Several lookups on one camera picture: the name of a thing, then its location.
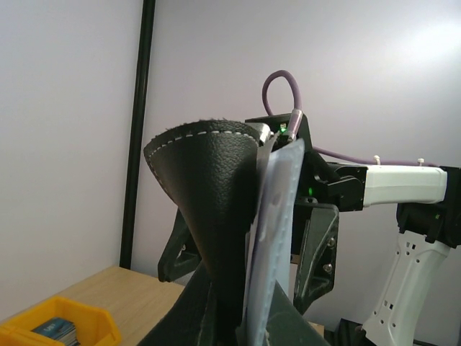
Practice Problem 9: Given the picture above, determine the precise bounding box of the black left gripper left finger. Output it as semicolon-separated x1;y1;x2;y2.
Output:
139;265;218;346

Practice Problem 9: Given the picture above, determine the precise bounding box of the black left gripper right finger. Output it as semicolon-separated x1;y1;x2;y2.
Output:
256;282;328;346

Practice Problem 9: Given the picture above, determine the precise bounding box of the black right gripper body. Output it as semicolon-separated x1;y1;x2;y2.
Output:
245;114;339;207

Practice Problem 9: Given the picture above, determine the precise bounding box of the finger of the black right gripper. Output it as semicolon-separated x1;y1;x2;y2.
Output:
158;209;200;282
292;203;339;314

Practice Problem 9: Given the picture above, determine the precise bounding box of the black card holder wallet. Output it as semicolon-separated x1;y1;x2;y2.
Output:
143;117;307;346

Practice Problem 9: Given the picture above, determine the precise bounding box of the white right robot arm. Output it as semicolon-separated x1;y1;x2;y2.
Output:
143;109;460;345

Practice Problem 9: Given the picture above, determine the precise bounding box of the yellow bin with blue cards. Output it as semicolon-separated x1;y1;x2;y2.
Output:
1;296;122;345

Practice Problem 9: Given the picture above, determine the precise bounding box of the blue card stack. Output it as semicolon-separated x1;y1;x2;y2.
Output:
32;317;80;346

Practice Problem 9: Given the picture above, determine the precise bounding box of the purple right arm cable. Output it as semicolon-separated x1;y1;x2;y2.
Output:
261;70;444;169

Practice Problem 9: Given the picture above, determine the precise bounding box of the black right rear frame post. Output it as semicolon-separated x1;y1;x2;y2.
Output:
119;0;156;270

